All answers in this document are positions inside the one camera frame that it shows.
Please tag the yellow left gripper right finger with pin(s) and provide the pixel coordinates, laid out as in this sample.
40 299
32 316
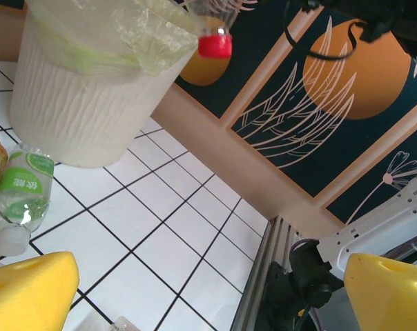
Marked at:
391 300

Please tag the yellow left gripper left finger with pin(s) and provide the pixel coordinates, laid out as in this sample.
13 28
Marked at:
25 296

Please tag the green label bottle white cap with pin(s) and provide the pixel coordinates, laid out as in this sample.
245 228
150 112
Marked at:
20 186

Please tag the clear bottle with red cap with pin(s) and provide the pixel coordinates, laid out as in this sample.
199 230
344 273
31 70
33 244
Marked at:
215 46

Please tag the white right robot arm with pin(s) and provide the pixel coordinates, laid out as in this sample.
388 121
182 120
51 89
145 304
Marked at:
377 220

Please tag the white ribbed plastic bin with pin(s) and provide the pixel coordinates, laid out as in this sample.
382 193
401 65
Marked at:
84 113

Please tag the translucent green bin liner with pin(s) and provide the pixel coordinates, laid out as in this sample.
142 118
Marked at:
91 38

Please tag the aluminium mounting rail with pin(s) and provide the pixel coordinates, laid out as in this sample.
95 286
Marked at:
260 265

